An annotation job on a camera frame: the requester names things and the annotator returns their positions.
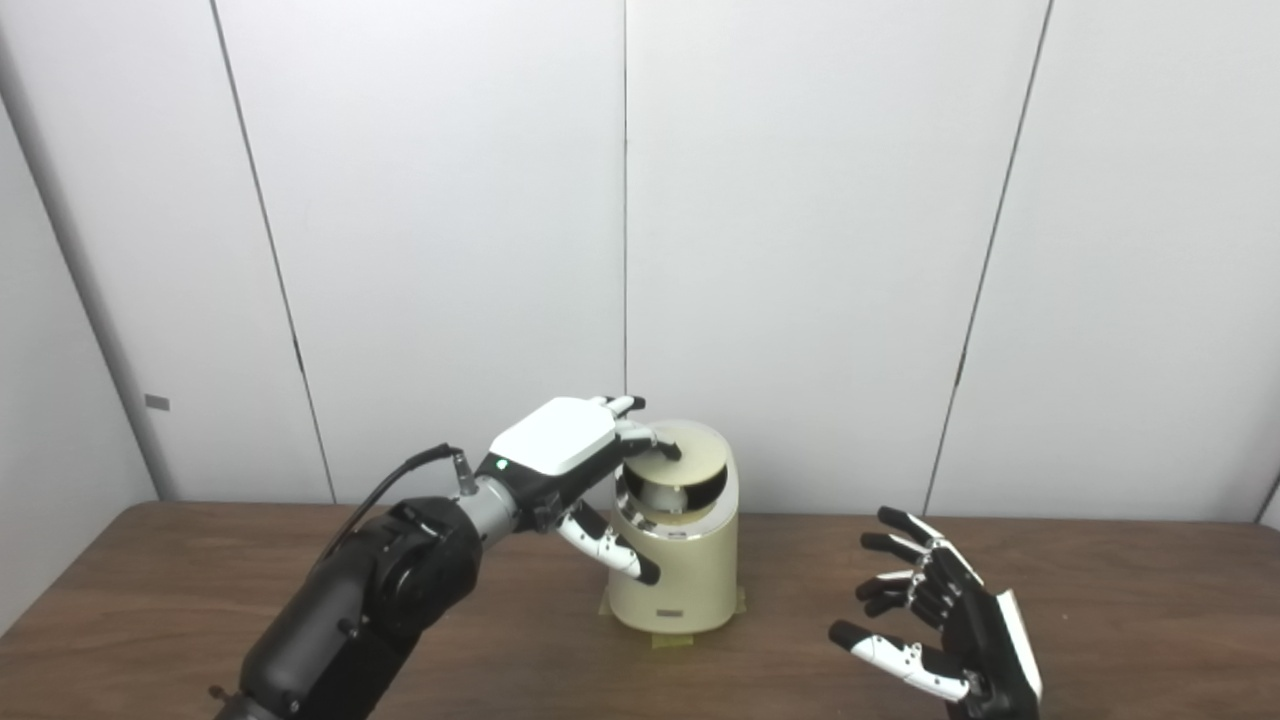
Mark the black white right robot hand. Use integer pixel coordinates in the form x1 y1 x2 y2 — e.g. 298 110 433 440
828 506 1044 720

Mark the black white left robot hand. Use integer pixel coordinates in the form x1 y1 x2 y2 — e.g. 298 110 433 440
480 395 684 587

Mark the cream-colored bin body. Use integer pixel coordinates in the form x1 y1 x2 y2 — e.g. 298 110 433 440
606 420 741 635

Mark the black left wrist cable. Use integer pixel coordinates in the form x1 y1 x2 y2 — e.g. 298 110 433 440
318 443 479 563

